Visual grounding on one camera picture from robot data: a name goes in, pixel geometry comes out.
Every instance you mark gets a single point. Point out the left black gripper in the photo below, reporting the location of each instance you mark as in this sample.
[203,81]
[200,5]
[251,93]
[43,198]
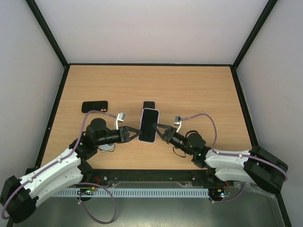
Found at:
[124,134]

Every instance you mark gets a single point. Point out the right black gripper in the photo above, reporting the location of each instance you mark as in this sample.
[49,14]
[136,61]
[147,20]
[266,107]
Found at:
[167,133]

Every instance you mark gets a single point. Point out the lilac magsafe phone case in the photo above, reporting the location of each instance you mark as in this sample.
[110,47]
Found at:
[156,123]

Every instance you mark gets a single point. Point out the pink phone case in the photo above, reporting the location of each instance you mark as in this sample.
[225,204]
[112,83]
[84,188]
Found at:
[155,105]

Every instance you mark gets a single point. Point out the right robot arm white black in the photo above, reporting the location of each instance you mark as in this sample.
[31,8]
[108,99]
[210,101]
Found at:
[192,144]

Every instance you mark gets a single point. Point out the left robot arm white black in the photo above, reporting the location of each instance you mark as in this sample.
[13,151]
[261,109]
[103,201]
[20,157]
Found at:
[21,196]

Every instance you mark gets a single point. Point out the black phone case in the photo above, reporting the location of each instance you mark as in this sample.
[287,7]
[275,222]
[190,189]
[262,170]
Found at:
[94,105]

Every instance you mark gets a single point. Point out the light blue smartphone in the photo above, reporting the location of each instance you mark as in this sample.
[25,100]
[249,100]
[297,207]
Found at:
[107,148]

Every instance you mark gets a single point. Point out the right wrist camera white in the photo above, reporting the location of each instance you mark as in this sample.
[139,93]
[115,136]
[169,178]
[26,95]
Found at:
[178,122]

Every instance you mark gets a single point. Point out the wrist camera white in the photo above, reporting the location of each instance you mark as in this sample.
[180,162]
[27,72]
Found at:
[178,122]
[119,118]

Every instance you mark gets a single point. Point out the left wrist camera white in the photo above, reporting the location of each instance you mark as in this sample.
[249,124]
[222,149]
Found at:
[119,118]

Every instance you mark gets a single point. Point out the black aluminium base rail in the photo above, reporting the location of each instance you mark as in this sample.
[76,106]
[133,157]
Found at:
[209,178]

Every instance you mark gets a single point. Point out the white slotted cable duct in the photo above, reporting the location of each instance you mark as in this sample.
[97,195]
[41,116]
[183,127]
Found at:
[148,193]

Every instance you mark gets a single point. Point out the black enclosure frame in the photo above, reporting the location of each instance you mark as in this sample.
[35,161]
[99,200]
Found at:
[51,39]

